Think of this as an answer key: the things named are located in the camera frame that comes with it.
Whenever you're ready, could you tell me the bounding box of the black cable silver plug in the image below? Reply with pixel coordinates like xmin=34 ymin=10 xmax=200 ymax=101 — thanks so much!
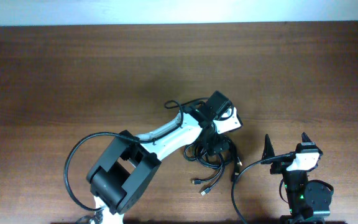
xmin=183 ymin=141 xmax=242 ymax=196

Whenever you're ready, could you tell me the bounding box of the black cable gold plug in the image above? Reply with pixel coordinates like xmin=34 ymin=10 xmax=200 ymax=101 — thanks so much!
xmin=183 ymin=134 xmax=242 ymax=191

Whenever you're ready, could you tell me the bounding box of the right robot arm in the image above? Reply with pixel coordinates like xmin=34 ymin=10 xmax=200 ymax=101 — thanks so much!
xmin=262 ymin=133 xmax=334 ymax=224

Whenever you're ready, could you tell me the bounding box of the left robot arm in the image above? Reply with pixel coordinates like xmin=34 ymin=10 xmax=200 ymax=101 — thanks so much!
xmin=86 ymin=91 xmax=242 ymax=223

